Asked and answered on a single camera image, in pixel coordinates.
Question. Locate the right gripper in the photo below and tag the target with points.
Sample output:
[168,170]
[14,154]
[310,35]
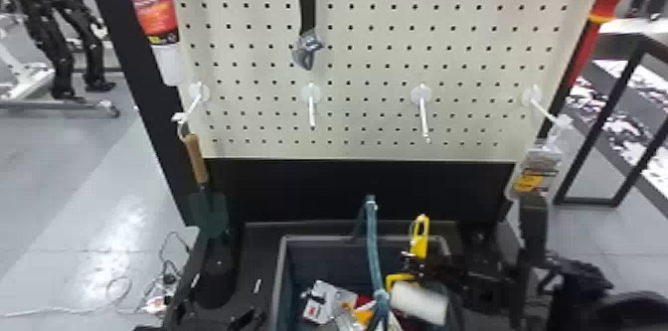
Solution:
[485,281]

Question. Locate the yellow paint roller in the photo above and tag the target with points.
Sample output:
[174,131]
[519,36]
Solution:
[420,302]

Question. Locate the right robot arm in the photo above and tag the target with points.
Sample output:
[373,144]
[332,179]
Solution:
[605,307]

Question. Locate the blue basket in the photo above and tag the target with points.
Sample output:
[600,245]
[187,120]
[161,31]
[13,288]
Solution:
[334,260]

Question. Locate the black tool on card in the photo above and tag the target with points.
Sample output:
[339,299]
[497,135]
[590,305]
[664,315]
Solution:
[533,218]

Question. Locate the white red packet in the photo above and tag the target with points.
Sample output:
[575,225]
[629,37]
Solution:
[319,304]

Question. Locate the white pegboard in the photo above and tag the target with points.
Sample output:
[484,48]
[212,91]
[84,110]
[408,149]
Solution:
[365,25]

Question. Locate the black side table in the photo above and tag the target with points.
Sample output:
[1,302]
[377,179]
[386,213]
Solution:
[616,87]

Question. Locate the red white sealant tube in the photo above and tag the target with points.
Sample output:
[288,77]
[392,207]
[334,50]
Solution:
[154,9]

